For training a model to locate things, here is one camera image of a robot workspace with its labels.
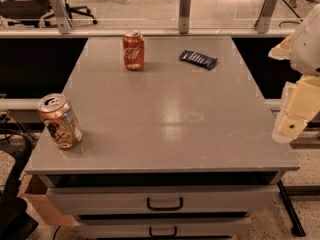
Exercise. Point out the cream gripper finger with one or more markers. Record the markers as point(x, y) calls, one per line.
point(299, 104)
point(282, 50)

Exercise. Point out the blue rxbar blueberry wrapper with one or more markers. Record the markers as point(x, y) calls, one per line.
point(198, 59)

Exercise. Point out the red soda can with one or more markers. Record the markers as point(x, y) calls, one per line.
point(133, 50)

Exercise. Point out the orange gold soda can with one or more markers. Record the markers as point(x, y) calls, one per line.
point(59, 118)

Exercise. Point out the upper grey drawer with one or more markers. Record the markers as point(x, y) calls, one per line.
point(151, 200)

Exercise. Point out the grey drawer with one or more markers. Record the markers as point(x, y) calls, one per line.
point(166, 228)
point(151, 200)

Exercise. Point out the black table leg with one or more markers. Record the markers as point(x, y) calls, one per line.
point(297, 228)

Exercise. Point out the lower grey drawer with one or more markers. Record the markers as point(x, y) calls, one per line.
point(166, 228)

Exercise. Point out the black office chair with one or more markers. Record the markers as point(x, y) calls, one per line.
point(30, 12)

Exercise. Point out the brown cardboard box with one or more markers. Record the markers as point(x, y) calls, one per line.
point(34, 190)

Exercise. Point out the black chair at left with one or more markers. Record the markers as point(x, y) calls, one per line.
point(15, 222)

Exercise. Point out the right metal bracket post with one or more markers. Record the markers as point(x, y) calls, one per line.
point(263, 22)

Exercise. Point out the metal bracket post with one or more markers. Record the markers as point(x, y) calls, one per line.
point(263, 22)
point(62, 20)
point(184, 16)

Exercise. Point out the middle metal bracket post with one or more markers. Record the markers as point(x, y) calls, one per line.
point(184, 16)

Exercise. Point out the left metal bracket post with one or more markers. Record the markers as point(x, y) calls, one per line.
point(62, 20)

